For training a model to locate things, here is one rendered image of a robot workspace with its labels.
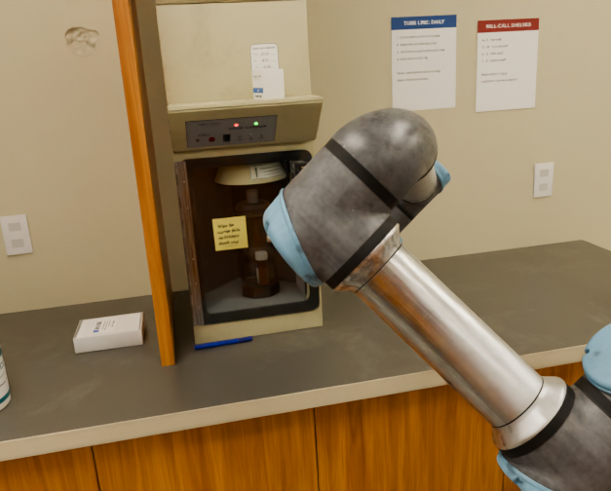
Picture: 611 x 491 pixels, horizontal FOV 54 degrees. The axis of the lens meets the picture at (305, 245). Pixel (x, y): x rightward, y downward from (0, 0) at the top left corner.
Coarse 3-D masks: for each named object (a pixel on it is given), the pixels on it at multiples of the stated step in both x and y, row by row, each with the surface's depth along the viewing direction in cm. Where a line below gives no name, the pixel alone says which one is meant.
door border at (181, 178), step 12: (180, 168) 133; (180, 180) 134; (180, 192) 134; (180, 204) 135; (192, 228) 137; (192, 240) 138; (192, 252) 139; (192, 264) 139; (192, 276) 140; (192, 288) 141; (192, 312) 142
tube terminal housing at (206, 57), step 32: (160, 32) 126; (192, 32) 127; (224, 32) 129; (256, 32) 130; (288, 32) 132; (192, 64) 129; (224, 64) 130; (288, 64) 133; (192, 96) 131; (224, 96) 132; (320, 288) 149; (256, 320) 148; (288, 320) 150; (320, 320) 152
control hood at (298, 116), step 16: (288, 96) 132; (304, 96) 128; (320, 96) 126; (176, 112) 120; (192, 112) 121; (208, 112) 122; (224, 112) 123; (240, 112) 124; (256, 112) 125; (272, 112) 126; (288, 112) 127; (304, 112) 128; (320, 112) 129; (176, 128) 124; (288, 128) 131; (304, 128) 132; (176, 144) 128; (240, 144) 133; (256, 144) 134
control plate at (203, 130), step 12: (204, 120) 123; (216, 120) 124; (228, 120) 125; (240, 120) 126; (252, 120) 126; (264, 120) 127; (276, 120) 128; (192, 132) 126; (204, 132) 127; (216, 132) 128; (228, 132) 128; (240, 132) 129; (252, 132) 130; (264, 132) 131; (192, 144) 129; (204, 144) 130; (216, 144) 131; (228, 144) 132
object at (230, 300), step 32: (192, 160) 133; (224, 160) 135; (256, 160) 136; (288, 160) 138; (192, 192) 135; (224, 192) 137; (256, 192) 138; (256, 224) 140; (224, 256) 141; (256, 256) 142; (224, 288) 143; (256, 288) 144; (288, 288) 146; (224, 320) 145
